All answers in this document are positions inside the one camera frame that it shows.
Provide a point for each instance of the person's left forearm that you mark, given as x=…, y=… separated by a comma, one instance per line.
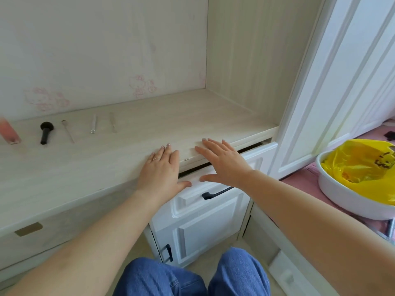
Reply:
x=92, y=252

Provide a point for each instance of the white cabinet door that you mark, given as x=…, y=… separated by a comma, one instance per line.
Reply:
x=210, y=231

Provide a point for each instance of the white wardrobe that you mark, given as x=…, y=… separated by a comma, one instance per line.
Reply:
x=339, y=89

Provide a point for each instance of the black makeup brush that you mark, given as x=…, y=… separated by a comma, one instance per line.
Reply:
x=45, y=135

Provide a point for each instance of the person's right forearm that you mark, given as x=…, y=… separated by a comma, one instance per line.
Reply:
x=308, y=228

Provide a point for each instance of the white plastic basin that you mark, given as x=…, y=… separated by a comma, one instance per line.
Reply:
x=345, y=197

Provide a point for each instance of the pink lip gloss bottle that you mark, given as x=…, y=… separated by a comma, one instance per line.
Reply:
x=9, y=132

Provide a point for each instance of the person's left hand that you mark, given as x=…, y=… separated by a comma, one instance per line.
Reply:
x=160, y=178

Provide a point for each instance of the black clothes rack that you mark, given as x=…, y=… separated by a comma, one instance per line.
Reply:
x=391, y=135

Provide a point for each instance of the person's right hand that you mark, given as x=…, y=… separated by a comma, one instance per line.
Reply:
x=228, y=166

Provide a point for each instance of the white silver mascara pen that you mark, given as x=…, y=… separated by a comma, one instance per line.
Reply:
x=93, y=124

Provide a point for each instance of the yellow thin eyeliner pencil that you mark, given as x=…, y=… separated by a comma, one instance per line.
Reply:
x=112, y=121

